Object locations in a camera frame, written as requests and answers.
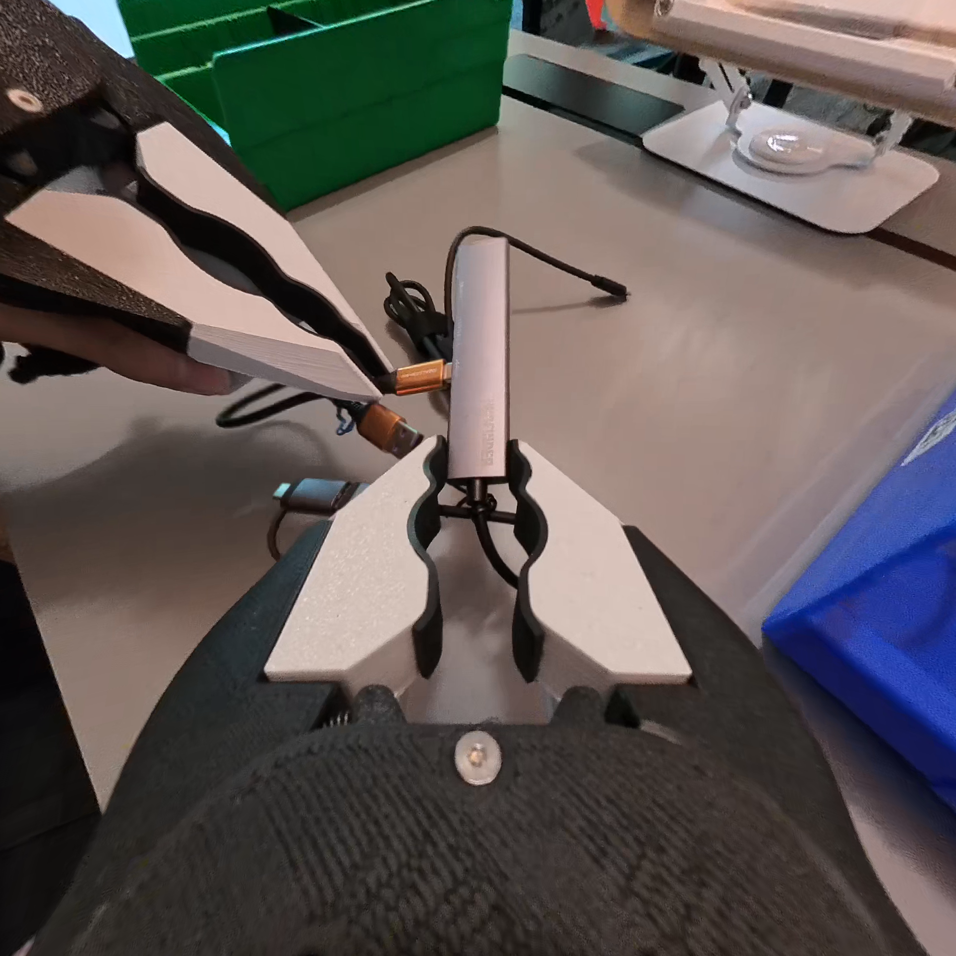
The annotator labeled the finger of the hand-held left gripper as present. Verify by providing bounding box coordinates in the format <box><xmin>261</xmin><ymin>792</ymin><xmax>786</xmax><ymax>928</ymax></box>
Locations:
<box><xmin>2</xmin><ymin>187</ymin><xmax>387</xmax><ymax>400</ymax></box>
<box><xmin>134</xmin><ymin>121</ymin><xmax>394</xmax><ymax>376</ymax></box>

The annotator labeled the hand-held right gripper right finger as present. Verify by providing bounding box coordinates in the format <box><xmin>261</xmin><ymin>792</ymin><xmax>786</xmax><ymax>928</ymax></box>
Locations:
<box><xmin>510</xmin><ymin>439</ymin><xmax>694</xmax><ymax>686</ymax></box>

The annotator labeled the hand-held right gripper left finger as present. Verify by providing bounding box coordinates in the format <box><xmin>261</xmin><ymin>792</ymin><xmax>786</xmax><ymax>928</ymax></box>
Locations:
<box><xmin>263</xmin><ymin>436</ymin><xmax>449</xmax><ymax>686</ymax></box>

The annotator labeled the short black hub cable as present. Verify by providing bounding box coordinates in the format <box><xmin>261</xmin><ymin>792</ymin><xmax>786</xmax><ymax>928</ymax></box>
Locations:
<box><xmin>269</xmin><ymin>477</ymin><xmax>525</xmax><ymax>593</ymax></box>

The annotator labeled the green plastic bin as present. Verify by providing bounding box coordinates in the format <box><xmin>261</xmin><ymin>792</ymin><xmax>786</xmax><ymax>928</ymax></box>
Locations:
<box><xmin>118</xmin><ymin>0</ymin><xmax>516</xmax><ymax>215</ymax></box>

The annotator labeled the black USB cable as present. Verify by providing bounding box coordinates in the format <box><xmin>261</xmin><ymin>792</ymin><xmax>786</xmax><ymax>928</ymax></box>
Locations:
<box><xmin>382</xmin><ymin>226</ymin><xmax>630</xmax><ymax>364</ymax></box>

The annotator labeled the orange plug cable blue tie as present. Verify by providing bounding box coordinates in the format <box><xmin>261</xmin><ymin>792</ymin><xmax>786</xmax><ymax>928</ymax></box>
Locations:
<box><xmin>217</xmin><ymin>358</ymin><xmax>454</xmax><ymax>459</ymax></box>

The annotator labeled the grey metal USB hub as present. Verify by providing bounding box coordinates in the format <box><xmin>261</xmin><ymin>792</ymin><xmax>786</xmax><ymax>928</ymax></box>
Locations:
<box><xmin>446</xmin><ymin>233</ymin><xmax>513</xmax><ymax>480</ymax></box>

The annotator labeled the blue plastic bin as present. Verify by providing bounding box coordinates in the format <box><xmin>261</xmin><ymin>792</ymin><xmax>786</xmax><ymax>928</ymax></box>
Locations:
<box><xmin>762</xmin><ymin>392</ymin><xmax>956</xmax><ymax>809</ymax></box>

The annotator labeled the grey desk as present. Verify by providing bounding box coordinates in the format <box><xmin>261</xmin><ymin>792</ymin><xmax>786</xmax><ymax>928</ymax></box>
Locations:
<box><xmin>0</xmin><ymin>33</ymin><xmax>956</xmax><ymax>897</ymax></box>

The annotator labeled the person's left hand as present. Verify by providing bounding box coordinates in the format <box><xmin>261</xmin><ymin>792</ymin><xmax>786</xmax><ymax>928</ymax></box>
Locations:
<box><xmin>0</xmin><ymin>302</ymin><xmax>234</xmax><ymax>397</ymax></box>

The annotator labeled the person's black hoodie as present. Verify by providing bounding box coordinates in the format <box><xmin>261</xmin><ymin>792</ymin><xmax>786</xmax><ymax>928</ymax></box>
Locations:
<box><xmin>0</xmin><ymin>556</ymin><xmax>103</xmax><ymax>956</ymax></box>

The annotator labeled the wooden document stand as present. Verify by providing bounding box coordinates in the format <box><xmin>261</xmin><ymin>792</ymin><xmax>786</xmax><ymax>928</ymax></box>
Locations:
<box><xmin>603</xmin><ymin>0</ymin><xmax>956</xmax><ymax>235</ymax></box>

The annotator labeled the black desk cable flap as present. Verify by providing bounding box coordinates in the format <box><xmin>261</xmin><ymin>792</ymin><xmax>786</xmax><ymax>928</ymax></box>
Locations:
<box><xmin>502</xmin><ymin>52</ymin><xmax>705</xmax><ymax>140</ymax></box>

